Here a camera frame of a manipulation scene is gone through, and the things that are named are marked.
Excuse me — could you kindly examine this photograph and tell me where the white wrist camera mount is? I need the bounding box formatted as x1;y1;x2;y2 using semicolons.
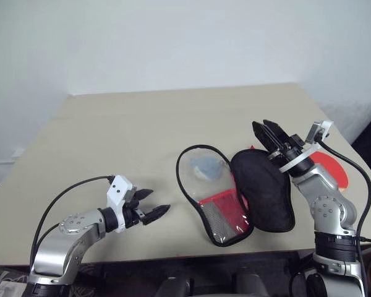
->
106;174;134;234
279;120;333;174

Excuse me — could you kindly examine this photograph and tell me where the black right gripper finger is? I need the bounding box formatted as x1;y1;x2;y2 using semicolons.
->
263;119;288;149
252;121;276;153

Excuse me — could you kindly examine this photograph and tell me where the dark grey rounded shape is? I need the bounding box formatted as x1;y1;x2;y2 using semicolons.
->
155;272;196;297

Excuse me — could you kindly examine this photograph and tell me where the black looped floor cable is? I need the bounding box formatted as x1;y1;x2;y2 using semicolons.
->
288;268;317;297

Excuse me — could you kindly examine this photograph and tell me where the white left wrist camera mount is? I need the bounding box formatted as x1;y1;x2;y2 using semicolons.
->
106;174;134;234

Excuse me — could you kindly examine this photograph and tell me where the red table tennis paddle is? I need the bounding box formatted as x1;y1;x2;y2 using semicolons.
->
249;143;350;191

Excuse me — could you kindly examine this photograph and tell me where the clear paddle cover with red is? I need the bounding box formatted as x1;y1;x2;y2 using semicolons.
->
175;144;296;248

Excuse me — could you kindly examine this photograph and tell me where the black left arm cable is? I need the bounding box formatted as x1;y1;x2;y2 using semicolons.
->
29;175;116;267

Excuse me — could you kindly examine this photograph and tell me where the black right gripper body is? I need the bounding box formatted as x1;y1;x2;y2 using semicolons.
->
267;134;307;162

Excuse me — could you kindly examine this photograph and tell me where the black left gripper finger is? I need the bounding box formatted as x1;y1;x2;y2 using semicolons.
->
142;204;172;225
134;188;155;202

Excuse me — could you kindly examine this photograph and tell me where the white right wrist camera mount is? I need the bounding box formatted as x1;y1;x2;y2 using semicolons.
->
279;120;333;174

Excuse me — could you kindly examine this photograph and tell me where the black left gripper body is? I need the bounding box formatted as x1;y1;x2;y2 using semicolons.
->
122;186;147;230

